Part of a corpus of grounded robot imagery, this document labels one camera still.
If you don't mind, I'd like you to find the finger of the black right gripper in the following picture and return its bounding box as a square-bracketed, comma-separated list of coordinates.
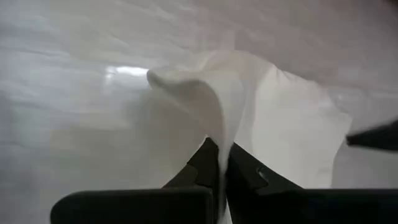
[345, 119, 398, 153]

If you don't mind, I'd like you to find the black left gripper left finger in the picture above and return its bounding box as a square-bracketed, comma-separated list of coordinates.
[49, 136, 221, 224]

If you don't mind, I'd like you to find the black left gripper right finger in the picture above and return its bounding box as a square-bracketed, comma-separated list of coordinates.
[225, 142, 398, 224]

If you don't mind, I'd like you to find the plain white garment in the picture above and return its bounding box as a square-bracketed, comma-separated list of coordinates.
[146, 49, 354, 224]

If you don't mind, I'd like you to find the white table mat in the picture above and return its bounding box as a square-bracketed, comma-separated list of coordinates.
[0, 0, 398, 224]

